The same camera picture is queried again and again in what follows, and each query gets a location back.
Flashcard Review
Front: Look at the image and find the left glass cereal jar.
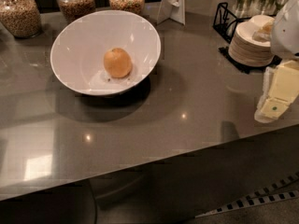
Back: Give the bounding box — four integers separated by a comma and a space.
0, 0, 42, 38

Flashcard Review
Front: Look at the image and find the black wire rack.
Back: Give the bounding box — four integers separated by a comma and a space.
212, 2, 281, 74

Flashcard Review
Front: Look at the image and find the middle drinking glass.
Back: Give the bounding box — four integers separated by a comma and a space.
257, 0, 276, 14

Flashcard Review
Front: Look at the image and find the right drinking glass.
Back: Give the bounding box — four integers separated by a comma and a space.
276, 0, 289, 13

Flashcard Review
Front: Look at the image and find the middle glass cereal jar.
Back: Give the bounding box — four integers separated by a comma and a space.
56, 0, 96, 23

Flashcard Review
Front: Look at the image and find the drinking glass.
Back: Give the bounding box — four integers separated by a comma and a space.
233, 0, 252, 18
276, 0, 289, 13
257, 0, 276, 14

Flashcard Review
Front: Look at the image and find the stack of white plates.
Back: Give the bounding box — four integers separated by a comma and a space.
228, 21, 274, 67

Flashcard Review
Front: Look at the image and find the orange fruit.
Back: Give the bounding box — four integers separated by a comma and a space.
104, 48, 133, 78

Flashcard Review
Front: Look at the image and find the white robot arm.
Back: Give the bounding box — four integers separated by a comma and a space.
254, 0, 299, 123

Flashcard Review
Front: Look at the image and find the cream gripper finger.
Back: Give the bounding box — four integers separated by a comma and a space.
254, 60, 299, 123

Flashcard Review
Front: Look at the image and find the large white bowl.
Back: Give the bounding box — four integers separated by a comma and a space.
50, 10, 161, 96

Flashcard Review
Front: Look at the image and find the left drinking glass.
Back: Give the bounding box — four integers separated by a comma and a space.
233, 0, 252, 18

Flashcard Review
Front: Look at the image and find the white folded card stand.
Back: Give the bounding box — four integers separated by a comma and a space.
157, 0, 186, 24

